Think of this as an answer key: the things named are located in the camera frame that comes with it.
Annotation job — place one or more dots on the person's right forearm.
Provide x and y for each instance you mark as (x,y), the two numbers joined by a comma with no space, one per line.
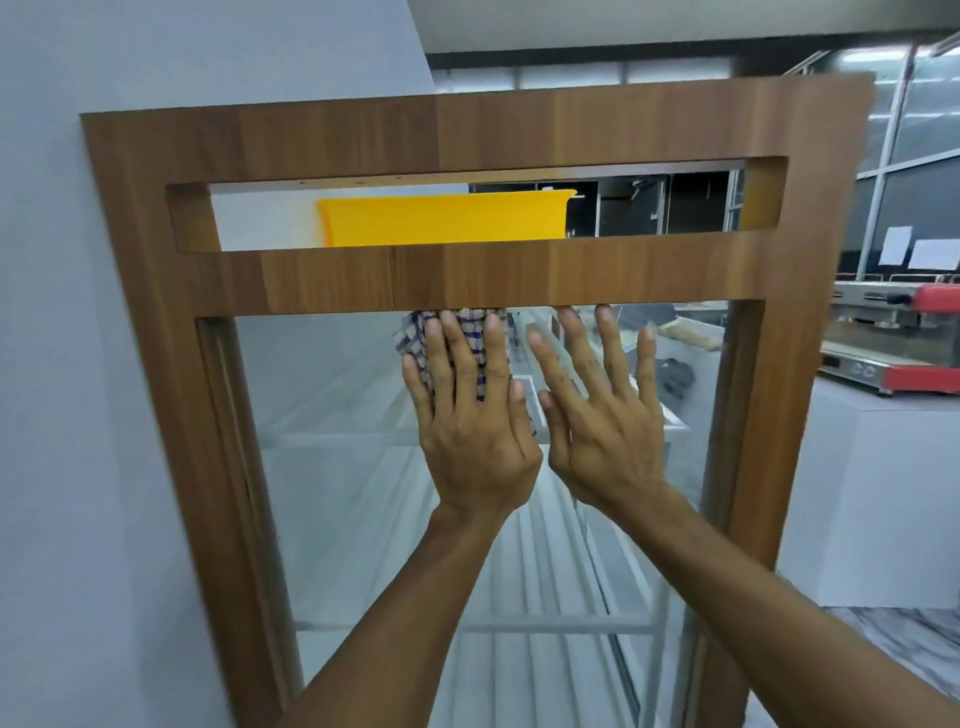
(750,622)

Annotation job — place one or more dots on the blue white checkered cloth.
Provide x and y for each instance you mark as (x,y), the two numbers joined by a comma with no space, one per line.
(416,341)

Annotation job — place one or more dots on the person's right hand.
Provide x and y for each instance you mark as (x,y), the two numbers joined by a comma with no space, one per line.
(607,442)

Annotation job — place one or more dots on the yellow plastic tray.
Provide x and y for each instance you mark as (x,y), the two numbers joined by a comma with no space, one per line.
(442,219)

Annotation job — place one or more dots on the wooden glass display cabinet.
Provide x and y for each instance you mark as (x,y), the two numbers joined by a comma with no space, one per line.
(450,274)

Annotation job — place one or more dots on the white counter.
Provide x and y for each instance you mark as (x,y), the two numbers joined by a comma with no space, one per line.
(877,510)

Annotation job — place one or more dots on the red espresso machine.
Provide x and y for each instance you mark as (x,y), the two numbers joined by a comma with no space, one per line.
(919,345)

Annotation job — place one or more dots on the glass partition wall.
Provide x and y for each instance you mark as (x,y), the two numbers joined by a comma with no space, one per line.
(922,150)

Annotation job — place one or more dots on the person's left forearm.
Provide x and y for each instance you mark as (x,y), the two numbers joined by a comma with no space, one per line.
(390,637)

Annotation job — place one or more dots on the person's left hand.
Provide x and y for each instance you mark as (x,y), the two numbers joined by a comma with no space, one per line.
(472,442)

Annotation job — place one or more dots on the white paper sheet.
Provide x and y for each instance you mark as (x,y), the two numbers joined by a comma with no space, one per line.
(895,246)
(936,255)

